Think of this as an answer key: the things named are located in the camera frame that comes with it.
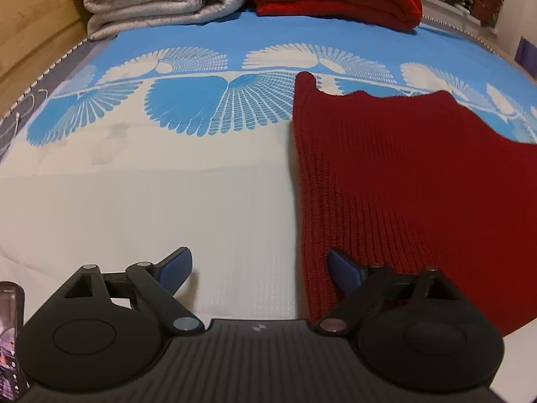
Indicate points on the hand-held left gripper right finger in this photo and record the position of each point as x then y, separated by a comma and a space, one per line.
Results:
344, 273

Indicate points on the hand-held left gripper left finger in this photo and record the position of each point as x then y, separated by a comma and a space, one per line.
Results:
176, 266

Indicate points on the red knit cardigan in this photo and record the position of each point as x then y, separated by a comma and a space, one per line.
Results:
398, 176

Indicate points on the blue patterned bed sheet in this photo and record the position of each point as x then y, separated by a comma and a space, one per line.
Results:
168, 201

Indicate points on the black smartphone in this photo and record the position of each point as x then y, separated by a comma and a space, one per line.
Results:
9, 340

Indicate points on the white folded fleece blanket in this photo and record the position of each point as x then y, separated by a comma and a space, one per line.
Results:
159, 0

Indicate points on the white window sill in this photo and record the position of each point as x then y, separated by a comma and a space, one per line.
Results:
455, 11

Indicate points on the wooden headboard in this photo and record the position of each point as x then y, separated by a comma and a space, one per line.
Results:
33, 21

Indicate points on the purple folded mat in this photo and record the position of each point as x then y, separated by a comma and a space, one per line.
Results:
526, 52

